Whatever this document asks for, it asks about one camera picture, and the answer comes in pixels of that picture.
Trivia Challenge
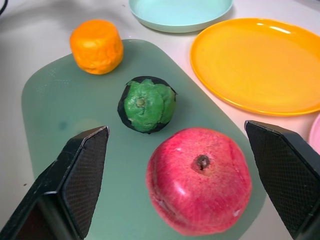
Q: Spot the orange fruit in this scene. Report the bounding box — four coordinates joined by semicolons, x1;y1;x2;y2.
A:
69;19;125;76

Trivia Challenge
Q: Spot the red pomegranate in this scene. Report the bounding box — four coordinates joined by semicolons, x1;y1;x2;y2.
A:
145;127;253;237

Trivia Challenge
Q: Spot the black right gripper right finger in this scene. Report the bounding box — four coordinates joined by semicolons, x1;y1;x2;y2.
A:
244;120;320;240

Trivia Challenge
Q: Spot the pink plate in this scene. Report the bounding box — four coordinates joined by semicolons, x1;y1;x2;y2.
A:
308;113;320;148

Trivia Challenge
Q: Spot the green fruit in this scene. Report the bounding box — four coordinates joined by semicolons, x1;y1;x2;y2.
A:
117;75;177;135

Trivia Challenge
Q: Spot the green cutting mat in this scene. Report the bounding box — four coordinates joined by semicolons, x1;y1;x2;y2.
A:
20;38;267;240

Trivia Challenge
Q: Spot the light green plate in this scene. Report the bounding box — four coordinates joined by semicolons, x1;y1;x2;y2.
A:
128;0;235;34

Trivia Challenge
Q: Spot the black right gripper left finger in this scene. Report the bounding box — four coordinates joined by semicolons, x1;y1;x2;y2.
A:
0;125;110;240

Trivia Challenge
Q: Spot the orange plate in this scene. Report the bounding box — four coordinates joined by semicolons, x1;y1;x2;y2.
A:
189;17;320;117

